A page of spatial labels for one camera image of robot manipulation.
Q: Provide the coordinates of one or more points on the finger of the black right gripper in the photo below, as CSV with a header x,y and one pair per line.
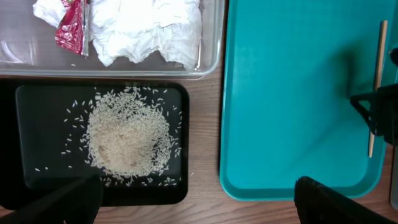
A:
x,y
379,111

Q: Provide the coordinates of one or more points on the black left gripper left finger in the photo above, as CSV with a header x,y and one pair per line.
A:
x,y
76,202

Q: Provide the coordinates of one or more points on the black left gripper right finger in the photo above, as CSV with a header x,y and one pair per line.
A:
x,y
319,204

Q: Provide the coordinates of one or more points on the pile of rice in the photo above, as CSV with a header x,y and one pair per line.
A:
x,y
130,136

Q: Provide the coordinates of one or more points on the wooden chopstick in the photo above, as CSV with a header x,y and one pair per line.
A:
x,y
378,76

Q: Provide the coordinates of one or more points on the red sauce packet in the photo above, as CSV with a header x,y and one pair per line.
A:
x,y
72,32

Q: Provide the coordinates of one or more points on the white napkin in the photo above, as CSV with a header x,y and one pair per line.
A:
x,y
137,28

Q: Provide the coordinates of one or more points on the grey dishwasher rack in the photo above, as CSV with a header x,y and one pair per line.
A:
x,y
394,177

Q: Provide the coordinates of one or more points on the black tray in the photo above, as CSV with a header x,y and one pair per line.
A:
x,y
16,109

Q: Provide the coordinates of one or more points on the teal plastic tray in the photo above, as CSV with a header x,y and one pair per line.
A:
x,y
290,69

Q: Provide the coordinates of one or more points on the clear plastic bin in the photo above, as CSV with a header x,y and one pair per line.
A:
x,y
28,48

